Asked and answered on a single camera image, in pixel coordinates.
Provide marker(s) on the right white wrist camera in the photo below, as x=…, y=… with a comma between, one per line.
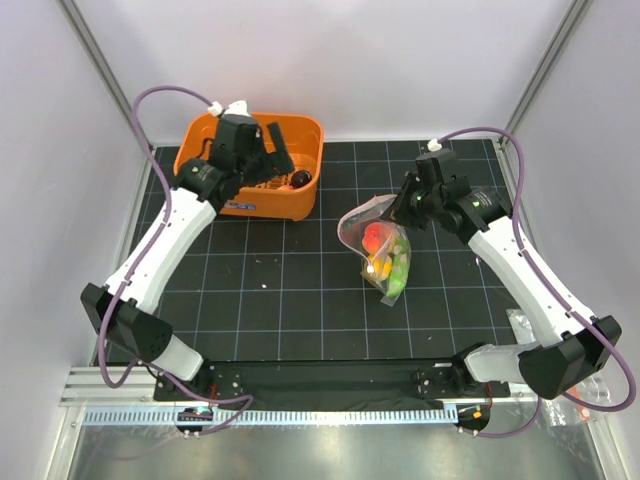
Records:
x=434, y=145

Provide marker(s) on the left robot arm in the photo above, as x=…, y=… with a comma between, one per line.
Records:
x=122, y=309

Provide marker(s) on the orange plastic basket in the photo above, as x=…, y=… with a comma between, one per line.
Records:
x=303, y=137

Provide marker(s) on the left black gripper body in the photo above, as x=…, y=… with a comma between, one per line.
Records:
x=255, y=167

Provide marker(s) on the dark purple toy fruit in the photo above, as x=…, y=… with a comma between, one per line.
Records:
x=300, y=178

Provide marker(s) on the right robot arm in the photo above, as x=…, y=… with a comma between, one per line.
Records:
x=569, y=339

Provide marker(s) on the yellow orange toy fruit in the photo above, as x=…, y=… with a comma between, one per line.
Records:
x=379, y=267

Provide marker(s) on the peach toy fruit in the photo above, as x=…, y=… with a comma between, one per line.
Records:
x=376, y=235

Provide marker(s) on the small green toy vegetable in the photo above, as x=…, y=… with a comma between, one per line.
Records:
x=400, y=246

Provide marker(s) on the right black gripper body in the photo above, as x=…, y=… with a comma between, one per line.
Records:
x=425, y=204

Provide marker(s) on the long green toy vegetable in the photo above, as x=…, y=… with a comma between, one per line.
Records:
x=397, y=279

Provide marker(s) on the white slotted cable duct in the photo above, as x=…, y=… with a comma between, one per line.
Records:
x=183, y=416

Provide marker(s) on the black base bar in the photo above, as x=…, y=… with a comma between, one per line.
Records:
x=342, y=385

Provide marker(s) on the pink dotted zip bag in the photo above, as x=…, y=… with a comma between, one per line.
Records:
x=383, y=246

